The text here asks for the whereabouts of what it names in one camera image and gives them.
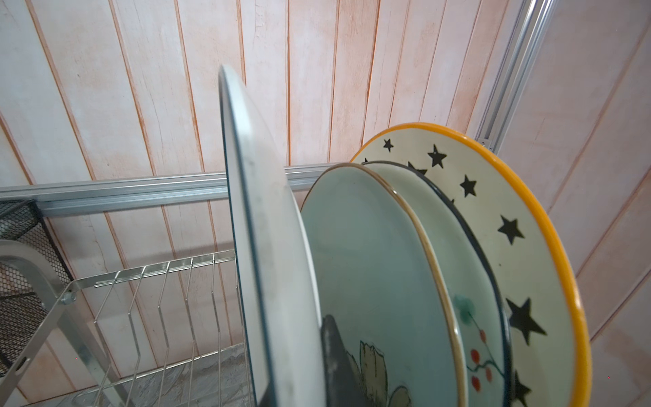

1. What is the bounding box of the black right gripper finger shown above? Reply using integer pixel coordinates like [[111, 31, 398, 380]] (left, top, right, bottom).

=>
[[320, 315, 371, 407]]

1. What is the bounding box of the white plate with flower outline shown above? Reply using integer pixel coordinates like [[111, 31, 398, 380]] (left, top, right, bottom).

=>
[[219, 65, 327, 406]]

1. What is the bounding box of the pale green plate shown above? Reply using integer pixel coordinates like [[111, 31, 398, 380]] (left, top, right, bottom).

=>
[[301, 164, 469, 406]]

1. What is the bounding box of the cream plate with berry sprigs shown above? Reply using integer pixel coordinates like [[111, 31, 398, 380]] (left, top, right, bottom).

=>
[[365, 161, 513, 406]]

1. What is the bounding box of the cat and stars orange-rim plate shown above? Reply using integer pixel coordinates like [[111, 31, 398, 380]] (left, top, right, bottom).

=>
[[353, 123, 592, 406]]

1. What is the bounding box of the stainless steel dish rack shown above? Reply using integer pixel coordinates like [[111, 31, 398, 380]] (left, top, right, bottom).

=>
[[1, 240, 255, 406]]

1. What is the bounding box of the black mesh wall basket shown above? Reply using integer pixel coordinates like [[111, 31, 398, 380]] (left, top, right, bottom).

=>
[[1, 201, 71, 376]]

